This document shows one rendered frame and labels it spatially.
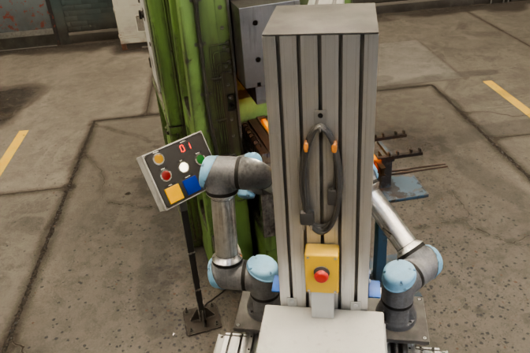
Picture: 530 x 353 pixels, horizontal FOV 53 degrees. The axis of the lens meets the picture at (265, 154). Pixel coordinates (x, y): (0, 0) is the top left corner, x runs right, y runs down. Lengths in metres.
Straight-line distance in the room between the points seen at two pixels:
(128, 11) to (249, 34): 5.57
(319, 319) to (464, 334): 1.80
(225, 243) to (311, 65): 0.96
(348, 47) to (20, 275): 3.24
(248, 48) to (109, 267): 1.93
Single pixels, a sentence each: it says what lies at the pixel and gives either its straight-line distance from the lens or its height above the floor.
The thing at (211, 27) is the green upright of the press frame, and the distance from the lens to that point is 2.65.
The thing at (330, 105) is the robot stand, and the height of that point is 1.86.
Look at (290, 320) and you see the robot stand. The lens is 1.54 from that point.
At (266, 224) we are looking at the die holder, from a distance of 2.99.
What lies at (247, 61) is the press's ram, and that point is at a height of 1.50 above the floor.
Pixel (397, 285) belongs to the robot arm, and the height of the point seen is 1.03.
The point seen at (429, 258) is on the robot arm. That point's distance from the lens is 2.07.
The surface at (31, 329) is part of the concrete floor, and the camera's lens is 3.59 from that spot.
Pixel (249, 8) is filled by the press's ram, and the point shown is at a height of 1.76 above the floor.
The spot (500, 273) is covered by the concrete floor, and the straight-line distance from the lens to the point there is 3.68.
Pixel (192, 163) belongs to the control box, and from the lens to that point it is 2.58.
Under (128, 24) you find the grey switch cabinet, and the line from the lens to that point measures 8.08.
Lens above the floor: 2.36
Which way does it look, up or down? 29 degrees down
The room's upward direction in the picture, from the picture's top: 4 degrees counter-clockwise
